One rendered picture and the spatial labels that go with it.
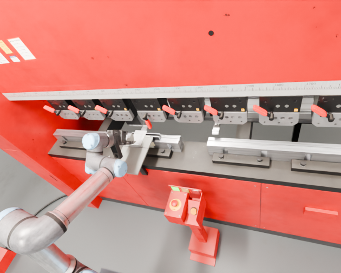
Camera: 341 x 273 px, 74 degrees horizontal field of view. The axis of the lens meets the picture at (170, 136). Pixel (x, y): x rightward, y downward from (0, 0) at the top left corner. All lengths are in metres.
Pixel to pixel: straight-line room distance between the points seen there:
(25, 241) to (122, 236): 1.51
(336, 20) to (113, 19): 0.69
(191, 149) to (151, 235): 1.06
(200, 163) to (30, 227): 0.87
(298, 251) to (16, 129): 2.19
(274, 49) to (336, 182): 0.73
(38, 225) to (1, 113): 1.08
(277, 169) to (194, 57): 0.73
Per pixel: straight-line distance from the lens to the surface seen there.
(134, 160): 1.34
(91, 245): 2.48
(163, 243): 2.16
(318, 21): 0.81
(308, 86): 0.94
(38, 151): 1.98
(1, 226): 0.98
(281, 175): 1.28
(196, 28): 0.83
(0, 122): 1.83
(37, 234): 0.89
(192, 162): 1.36
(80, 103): 1.39
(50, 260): 1.14
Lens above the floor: 1.99
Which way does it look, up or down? 47 degrees down
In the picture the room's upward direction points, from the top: 24 degrees counter-clockwise
